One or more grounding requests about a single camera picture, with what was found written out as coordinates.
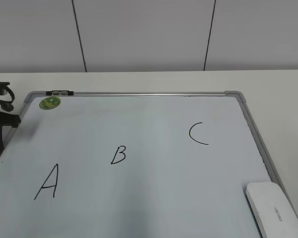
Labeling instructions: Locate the black whiteboard hanger clip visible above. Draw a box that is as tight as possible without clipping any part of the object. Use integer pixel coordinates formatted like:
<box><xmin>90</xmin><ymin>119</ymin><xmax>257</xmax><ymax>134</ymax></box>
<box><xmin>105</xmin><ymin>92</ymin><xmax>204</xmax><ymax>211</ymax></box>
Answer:
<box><xmin>46</xmin><ymin>90</ymin><xmax>74</xmax><ymax>96</ymax></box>

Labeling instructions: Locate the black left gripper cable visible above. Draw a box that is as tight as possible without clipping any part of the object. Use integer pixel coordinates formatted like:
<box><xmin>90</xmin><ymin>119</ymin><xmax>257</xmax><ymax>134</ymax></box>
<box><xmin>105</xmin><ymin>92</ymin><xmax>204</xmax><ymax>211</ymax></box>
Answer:
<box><xmin>0</xmin><ymin>85</ymin><xmax>15</xmax><ymax>112</ymax></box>

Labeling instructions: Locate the green round magnet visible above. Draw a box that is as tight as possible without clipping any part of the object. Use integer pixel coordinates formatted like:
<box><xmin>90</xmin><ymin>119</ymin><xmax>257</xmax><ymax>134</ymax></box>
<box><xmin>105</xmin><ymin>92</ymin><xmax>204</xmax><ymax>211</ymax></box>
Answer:
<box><xmin>39</xmin><ymin>97</ymin><xmax>61</xmax><ymax>110</ymax></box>

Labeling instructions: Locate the white whiteboard with aluminium frame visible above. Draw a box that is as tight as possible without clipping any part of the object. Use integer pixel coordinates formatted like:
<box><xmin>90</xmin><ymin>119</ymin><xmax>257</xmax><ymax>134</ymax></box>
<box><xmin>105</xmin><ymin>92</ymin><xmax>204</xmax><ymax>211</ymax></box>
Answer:
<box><xmin>0</xmin><ymin>91</ymin><xmax>292</xmax><ymax>238</ymax></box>

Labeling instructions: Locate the white rectangular whiteboard eraser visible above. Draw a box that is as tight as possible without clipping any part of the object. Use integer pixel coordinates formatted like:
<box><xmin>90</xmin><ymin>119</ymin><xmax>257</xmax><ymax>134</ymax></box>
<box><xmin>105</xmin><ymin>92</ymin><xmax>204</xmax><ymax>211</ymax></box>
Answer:
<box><xmin>246</xmin><ymin>182</ymin><xmax>298</xmax><ymax>238</ymax></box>

